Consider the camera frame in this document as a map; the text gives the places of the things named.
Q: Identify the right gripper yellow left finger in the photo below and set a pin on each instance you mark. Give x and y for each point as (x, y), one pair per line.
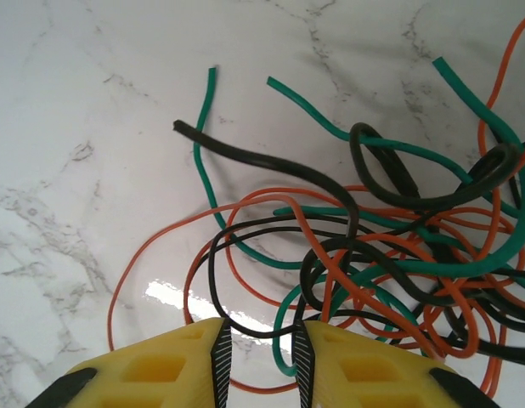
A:
(160, 374)

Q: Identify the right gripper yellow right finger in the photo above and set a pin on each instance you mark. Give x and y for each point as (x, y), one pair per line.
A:
(373, 374)

